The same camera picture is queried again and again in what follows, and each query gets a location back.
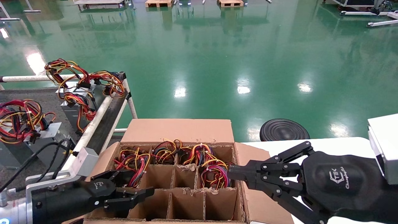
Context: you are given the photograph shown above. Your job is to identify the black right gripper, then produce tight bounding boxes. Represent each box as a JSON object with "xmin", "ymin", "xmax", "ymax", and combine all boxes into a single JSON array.
[{"xmin": 228, "ymin": 141, "xmax": 398, "ymax": 224}]

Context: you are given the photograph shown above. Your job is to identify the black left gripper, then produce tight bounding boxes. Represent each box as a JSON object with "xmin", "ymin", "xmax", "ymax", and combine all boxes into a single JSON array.
[{"xmin": 32, "ymin": 170, "xmax": 155, "ymax": 224}]

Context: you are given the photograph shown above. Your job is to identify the brown cardboard box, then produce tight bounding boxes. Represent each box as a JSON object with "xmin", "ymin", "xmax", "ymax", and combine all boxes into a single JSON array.
[{"xmin": 62, "ymin": 118, "xmax": 294, "ymax": 224}]

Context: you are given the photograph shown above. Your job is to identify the gray power supply box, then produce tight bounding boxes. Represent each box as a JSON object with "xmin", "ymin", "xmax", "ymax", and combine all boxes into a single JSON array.
[{"xmin": 0, "ymin": 140, "xmax": 33, "ymax": 170}]

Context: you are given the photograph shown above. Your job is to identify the cardboard grid divider insert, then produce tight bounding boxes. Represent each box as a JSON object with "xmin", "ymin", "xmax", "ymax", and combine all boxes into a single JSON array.
[{"xmin": 88, "ymin": 145, "xmax": 242, "ymax": 222}]

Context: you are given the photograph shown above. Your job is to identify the black round ribbed disc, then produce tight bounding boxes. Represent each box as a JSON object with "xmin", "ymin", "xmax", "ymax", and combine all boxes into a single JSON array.
[{"xmin": 260, "ymin": 118, "xmax": 310, "ymax": 142}]

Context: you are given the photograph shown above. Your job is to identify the wooden pallet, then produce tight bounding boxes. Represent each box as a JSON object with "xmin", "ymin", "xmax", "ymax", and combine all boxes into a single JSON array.
[
  {"xmin": 217, "ymin": 0, "xmax": 244, "ymax": 8},
  {"xmin": 145, "ymin": 0, "xmax": 174, "ymax": 8}
]

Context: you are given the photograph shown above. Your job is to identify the gray low platform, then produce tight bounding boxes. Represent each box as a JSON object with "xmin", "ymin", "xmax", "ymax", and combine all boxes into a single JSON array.
[{"xmin": 74, "ymin": 0, "xmax": 127, "ymax": 9}]

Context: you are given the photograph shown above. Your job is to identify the dark wheeled equipment cart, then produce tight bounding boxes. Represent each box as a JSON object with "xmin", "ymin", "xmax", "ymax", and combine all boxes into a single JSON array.
[{"xmin": 323, "ymin": 0, "xmax": 393, "ymax": 13}]

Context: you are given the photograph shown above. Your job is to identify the white stand leg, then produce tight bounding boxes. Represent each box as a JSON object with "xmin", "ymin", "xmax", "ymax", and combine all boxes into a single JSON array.
[
  {"xmin": 23, "ymin": 0, "xmax": 42, "ymax": 14},
  {"xmin": 0, "ymin": 2, "xmax": 21, "ymax": 22}
]

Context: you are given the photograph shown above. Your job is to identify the power supply red yellow wires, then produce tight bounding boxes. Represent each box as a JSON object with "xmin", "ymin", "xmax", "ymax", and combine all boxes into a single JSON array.
[{"xmin": 120, "ymin": 147, "xmax": 150, "ymax": 159}]

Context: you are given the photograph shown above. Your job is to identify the power supply black orange wires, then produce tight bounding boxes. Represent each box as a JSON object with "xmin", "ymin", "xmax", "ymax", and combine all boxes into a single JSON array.
[{"xmin": 150, "ymin": 139, "xmax": 183, "ymax": 165}]

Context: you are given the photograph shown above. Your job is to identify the power supply purple yellow wires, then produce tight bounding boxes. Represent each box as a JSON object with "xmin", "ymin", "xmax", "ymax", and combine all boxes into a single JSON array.
[{"xmin": 199, "ymin": 159, "xmax": 234, "ymax": 189}]

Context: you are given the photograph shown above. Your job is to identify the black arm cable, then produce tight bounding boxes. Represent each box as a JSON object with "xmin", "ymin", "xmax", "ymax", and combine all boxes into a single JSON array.
[
  {"xmin": 0, "ymin": 142, "xmax": 67, "ymax": 193},
  {"xmin": 37, "ymin": 139, "xmax": 74, "ymax": 181}
]

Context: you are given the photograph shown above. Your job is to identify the white pipe cart frame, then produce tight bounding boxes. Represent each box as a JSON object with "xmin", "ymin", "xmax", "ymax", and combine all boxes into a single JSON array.
[{"xmin": 0, "ymin": 72, "xmax": 138, "ymax": 175}]

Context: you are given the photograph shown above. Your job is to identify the power supply orange red wires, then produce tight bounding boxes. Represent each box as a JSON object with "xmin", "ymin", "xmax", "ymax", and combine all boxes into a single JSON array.
[{"xmin": 180, "ymin": 143, "xmax": 215, "ymax": 166}]

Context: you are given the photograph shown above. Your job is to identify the white floor frame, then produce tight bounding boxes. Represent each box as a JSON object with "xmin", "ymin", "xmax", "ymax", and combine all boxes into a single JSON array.
[{"xmin": 340, "ymin": 11, "xmax": 398, "ymax": 28}]

